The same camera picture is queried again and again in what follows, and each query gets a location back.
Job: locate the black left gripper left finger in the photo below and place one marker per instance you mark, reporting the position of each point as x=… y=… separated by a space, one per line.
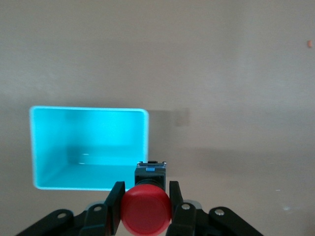
x=115 y=204

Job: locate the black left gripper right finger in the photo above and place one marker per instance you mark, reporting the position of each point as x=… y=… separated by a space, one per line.
x=178 y=204

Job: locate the red push button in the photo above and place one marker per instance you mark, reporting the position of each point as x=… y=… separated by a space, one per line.
x=147 y=209

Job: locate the cyan plastic bin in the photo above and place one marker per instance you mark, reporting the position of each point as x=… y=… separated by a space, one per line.
x=86 y=147

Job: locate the small orange speck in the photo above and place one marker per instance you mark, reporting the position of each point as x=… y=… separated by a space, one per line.
x=309 y=43

